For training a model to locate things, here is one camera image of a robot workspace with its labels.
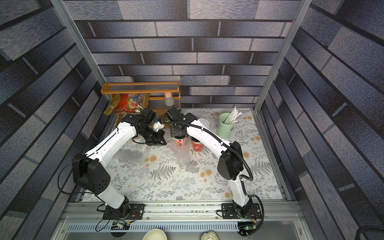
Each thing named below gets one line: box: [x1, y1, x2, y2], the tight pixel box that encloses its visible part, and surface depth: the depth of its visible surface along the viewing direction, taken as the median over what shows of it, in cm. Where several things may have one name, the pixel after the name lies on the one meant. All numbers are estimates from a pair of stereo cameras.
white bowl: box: [142, 228, 168, 240], surface depth 66 cm
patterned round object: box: [200, 230, 221, 240], surface depth 68 cm
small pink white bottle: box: [164, 92, 175, 107], surface depth 102 cm
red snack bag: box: [103, 93, 150, 116], surface depth 97 cm
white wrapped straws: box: [224, 106, 242, 125], surface depth 94 cm
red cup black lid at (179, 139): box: [174, 135, 186, 146], surface depth 86 cm
